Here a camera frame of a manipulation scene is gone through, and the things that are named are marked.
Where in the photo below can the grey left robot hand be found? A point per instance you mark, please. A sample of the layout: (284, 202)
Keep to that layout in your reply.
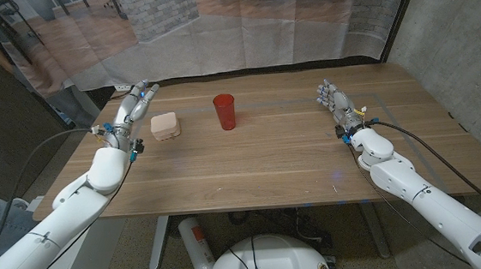
(125, 118)

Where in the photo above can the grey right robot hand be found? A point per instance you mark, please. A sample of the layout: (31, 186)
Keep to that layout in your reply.
(343, 107)

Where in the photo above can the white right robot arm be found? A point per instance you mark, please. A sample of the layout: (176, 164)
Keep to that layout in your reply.
(440, 213)

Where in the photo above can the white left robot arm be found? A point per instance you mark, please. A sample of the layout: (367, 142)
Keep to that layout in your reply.
(58, 226)

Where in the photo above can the red plastic cup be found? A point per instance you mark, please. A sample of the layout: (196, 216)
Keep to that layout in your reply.
(224, 114)

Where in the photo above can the white power strip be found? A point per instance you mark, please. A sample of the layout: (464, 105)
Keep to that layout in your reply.
(125, 87)

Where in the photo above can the black backdrop stand pole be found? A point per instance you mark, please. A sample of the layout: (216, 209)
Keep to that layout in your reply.
(399, 19)

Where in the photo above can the white table leg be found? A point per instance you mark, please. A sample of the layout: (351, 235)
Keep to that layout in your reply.
(376, 231)
(159, 244)

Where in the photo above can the printed room backdrop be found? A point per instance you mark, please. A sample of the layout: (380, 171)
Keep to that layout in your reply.
(236, 31)

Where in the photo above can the white cylinder with orange label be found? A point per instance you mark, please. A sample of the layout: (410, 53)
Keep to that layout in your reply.
(195, 245)

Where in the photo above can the white round robot torso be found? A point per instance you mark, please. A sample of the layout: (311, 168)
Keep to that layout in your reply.
(276, 256)

